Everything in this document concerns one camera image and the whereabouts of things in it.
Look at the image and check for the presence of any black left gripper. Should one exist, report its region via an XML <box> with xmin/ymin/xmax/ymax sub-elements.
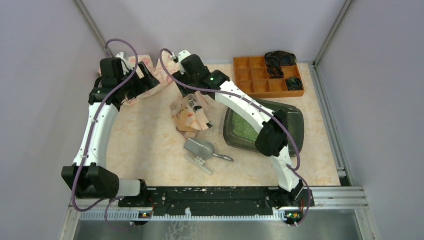
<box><xmin>118</xmin><ymin>61</ymin><xmax>160</xmax><ymax>100</ymax></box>

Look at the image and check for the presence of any small dark coiled cord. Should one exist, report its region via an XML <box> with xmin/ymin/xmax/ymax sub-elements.
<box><xmin>285</xmin><ymin>76</ymin><xmax>304</xmax><ymax>92</ymax></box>

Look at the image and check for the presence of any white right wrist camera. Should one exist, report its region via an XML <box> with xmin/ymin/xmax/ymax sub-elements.
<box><xmin>171</xmin><ymin>50</ymin><xmax>192</xmax><ymax>63</ymax></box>

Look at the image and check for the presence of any floral pink cloth bag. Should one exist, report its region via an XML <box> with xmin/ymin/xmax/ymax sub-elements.
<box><xmin>121</xmin><ymin>53</ymin><xmax>180</xmax><ymax>106</ymax></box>

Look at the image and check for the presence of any orange divided organizer tray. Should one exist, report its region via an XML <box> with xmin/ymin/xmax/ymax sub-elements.
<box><xmin>233</xmin><ymin>56</ymin><xmax>305</xmax><ymax>99</ymax></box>

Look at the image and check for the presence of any green cat litter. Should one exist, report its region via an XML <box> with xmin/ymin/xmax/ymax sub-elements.
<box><xmin>230</xmin><ymin>113</ymin><xmax>259</xmax><ymax>143</ymax></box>

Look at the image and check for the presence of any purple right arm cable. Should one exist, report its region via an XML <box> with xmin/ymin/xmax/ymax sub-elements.
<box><xmin>158</xmin><ymin>48</ymin><xmax>314</xmax><ymax>226</ymax></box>

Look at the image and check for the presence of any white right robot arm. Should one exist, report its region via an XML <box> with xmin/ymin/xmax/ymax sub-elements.
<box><xmin>170</xmin><ymin>50</ymin><xmax>306</xmax><ymax>206</ymax></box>

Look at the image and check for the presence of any dark tangled cords bundle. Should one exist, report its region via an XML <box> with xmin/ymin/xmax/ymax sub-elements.
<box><xmin>263</xmin><ymin>50</ymin><xmax>298</xmax><ymax>80</ymax></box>

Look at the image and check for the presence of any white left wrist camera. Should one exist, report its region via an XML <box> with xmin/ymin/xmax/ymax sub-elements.
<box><xmin>115</xmin><ymin>51</ymin><xmax>133</xmax><ymax>75</ymax></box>

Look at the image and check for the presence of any silver metal scoop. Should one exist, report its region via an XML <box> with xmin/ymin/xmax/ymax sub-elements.
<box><xmin>184</xmin><ymin>138</ymin><xmax>234</xmax><ymax>162</ymax></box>

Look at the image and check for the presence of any dark grey litter box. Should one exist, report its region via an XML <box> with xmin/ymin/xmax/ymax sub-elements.
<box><xmin>223</xmin><ymin>98</ymin><xmax>305</xmax><ymax>153</ymax></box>

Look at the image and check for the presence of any pink cat litter bag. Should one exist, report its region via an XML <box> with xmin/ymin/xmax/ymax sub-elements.
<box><xmin>170</xmin><ymin>91</ymin><xmax>213</xmax><ymax>139</ymax></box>

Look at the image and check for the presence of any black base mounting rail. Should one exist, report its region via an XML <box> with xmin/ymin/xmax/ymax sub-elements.
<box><xmin>118</xmin><ymin>186</ymin><xmax>315</xmax><ymax>217</ymax></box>

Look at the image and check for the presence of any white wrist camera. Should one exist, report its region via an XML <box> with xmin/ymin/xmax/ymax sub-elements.
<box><xmin>115</xmin><ymin>51</ymin><xmax>133</xmax><ymax>75</ymax></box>
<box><xmin>171</xmin><ymin>50</ymin><xmax>192</xmax><ymax>63</ymax></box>

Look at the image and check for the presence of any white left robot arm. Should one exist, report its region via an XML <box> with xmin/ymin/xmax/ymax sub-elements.
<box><xmin>61</xmin><ymin>57</ymin><xmax>160</xmax><ymax>207</ymax></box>

